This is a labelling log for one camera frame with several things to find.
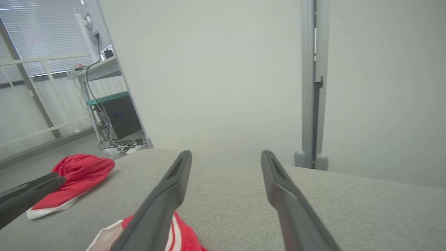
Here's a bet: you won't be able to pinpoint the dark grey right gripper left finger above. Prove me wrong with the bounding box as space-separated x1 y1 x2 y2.
109 150 193 251

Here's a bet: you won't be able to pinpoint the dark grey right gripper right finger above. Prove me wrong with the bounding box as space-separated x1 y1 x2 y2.
260 150 343 251

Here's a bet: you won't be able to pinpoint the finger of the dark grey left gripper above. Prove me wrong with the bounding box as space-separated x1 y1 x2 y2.
0 173 66 207
0 181 66 230

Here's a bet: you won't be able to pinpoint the red white basketball jersey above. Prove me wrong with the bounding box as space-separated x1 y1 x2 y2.
86 210 209 251

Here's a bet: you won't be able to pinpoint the red white basketball shorts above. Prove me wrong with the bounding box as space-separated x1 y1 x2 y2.
27 153 116 220

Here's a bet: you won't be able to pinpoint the white power strip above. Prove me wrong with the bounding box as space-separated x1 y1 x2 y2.
104 146 138 156

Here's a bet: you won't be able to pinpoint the black computer case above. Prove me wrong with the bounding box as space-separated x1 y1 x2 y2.
100 95 143 140

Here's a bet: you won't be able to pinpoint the teal shelf board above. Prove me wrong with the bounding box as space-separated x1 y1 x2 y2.
86 91 130 106

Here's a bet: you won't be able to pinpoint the white desk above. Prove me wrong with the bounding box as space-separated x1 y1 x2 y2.
67 56 122 142

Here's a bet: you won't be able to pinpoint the frosted white partition panel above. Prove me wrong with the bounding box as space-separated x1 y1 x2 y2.
96 0 303 164
322 0 446 189

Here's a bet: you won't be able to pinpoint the white window blind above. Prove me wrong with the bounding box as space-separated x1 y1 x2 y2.
0 0 94 84

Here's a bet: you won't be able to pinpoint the white desk device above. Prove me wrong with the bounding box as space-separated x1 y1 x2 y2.
74 0 102 63

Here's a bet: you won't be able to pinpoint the tangled floor cables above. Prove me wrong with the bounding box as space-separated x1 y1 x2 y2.
97 138 147 158

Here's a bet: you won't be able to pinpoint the black hanging cable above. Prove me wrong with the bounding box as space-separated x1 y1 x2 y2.
85 33 108 119

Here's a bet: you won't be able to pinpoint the white guard rail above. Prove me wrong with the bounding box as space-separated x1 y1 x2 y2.
0 52 95 150

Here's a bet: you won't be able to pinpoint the grey partition post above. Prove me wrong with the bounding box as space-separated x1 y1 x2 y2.
294 0 316 168
315 0 330 171

